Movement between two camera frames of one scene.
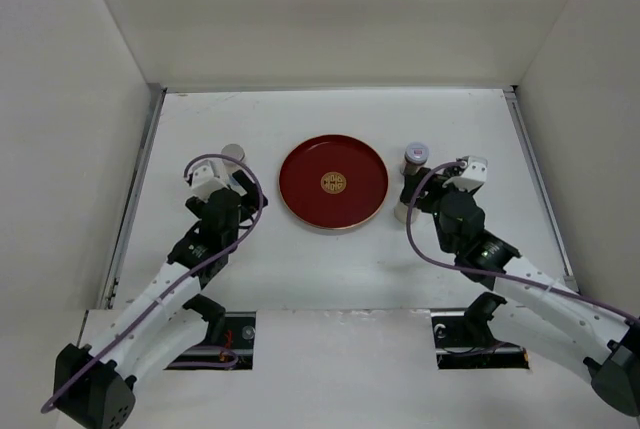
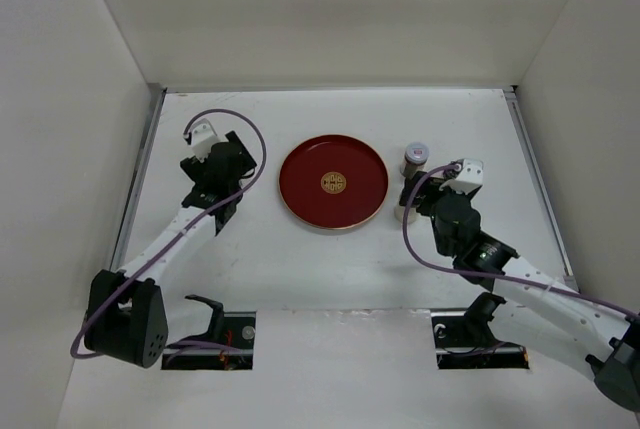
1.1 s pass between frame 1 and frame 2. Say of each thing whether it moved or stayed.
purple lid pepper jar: stayed
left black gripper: moved
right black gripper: stayed
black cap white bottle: stayed
